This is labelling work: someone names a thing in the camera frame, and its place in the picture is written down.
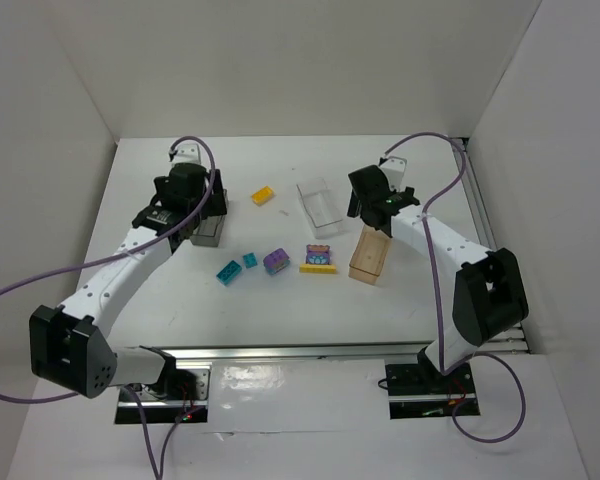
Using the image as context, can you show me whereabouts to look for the yellow lego brick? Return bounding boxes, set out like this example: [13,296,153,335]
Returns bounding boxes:
[251,186,275,206]

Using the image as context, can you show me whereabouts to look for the purple printed lego piece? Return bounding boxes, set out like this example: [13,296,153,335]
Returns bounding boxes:
[305,244,331,265]

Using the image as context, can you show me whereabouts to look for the small teal lego brick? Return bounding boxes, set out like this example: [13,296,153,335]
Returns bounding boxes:
[243,253,258,268]

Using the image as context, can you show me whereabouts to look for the large teal lego brick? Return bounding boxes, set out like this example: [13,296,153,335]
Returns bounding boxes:
[216,260,242,286]

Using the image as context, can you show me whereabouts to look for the purple lego brick stack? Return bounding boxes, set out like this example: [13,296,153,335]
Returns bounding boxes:
[263,248,290,275]

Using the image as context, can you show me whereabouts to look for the yellow lego plate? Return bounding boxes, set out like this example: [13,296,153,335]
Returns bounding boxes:
[299,264,337,274]

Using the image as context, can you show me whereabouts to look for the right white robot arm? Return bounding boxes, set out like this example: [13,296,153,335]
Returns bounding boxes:
[348,165,529,376]

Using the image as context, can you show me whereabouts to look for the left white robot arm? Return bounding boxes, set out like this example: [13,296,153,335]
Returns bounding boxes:
[29,161,227,398]

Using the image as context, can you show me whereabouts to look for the grey translucent container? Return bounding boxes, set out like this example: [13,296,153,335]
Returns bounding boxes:
[190,197,228,248]

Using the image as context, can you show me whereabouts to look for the clear plastic container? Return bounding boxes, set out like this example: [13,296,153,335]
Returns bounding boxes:
[296,177,345,239]

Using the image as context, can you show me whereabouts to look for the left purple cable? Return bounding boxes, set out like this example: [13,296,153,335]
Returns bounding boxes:
[0,136,217,480]

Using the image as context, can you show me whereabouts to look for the purple cable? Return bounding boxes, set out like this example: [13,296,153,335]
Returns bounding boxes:
[0,136,217,480]
[382,131,527,445]

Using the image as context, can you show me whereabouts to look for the aluminium rail front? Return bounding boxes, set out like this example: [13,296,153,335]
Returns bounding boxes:
[160,342,424,361]

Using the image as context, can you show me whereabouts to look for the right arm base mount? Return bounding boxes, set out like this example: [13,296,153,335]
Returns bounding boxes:
[377,364,480,420]

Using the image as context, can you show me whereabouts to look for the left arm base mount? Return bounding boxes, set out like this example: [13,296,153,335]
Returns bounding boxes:
[133,362,212,425]

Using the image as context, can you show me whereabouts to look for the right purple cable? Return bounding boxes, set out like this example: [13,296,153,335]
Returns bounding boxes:
[382,131,527,445]

